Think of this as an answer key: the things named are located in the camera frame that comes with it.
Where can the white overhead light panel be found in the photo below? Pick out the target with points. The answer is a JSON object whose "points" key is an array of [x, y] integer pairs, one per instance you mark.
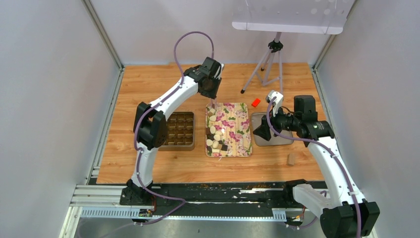
{"points": [[326, 17]]}

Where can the white swirl round chocolate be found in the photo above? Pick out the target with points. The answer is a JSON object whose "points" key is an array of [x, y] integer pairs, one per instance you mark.
{"points": [[215, 144]]}

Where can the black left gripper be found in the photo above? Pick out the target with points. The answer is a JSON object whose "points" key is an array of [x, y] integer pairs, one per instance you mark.
{"points": [[213, 95]]}

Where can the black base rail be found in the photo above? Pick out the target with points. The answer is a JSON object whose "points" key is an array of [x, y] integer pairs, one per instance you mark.
{"points": [[243, 201]]}

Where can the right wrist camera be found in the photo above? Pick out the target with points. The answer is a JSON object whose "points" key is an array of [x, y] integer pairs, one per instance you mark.
{"points": [[275, 98]]}

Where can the white tripod stand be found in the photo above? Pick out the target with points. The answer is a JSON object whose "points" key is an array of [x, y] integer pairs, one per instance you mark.
{"points": [[263, 68]]}

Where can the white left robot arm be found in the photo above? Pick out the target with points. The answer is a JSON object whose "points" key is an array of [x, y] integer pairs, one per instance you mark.
{"points": [[150, 129]]}

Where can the small wooden block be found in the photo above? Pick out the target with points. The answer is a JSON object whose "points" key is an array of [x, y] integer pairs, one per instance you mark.
{"points": [[291, 158]]}

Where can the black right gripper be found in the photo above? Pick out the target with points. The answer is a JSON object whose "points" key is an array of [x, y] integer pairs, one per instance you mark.
{"points": [[263, 130]]}

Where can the pink silicone tongs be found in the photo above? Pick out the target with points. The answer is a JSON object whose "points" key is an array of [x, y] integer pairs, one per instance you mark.
{"points": [[214, 104]]}

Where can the floral patterned tray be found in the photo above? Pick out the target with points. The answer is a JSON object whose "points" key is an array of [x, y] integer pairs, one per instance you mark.
{"points": [[229, 125]]}

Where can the gold chocolate tin box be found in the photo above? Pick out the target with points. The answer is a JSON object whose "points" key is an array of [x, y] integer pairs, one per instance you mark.
{"points": [[181, 132]]}

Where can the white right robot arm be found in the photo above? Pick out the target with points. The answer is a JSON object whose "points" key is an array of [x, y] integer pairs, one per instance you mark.
{"points": [[345, 213]]}

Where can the small red block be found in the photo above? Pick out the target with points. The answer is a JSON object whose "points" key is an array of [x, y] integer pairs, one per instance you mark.
{"points": [[255, 102]]}

